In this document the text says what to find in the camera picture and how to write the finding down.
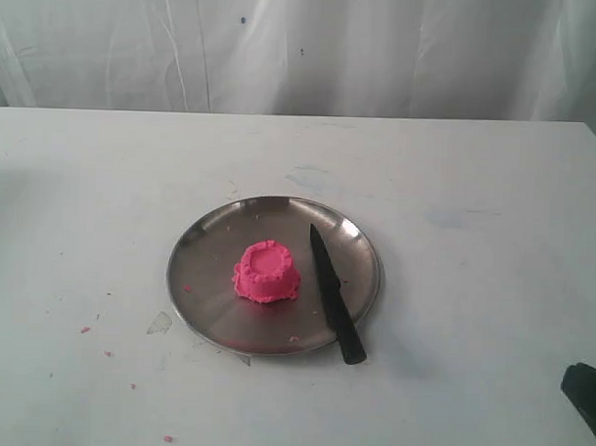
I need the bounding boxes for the white backdrop curtain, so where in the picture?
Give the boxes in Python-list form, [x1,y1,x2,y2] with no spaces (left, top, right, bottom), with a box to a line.
[0,0,596,131]

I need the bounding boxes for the black knife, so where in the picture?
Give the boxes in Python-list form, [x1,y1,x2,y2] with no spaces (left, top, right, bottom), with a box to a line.
[309,223,367,365]

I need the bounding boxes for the round steel plate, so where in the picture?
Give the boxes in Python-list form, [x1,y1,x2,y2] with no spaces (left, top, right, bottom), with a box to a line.
[166,196,383,356]

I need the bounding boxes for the pink clay lump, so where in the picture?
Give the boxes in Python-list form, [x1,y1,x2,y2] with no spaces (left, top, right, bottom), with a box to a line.
[232,240,301,305]

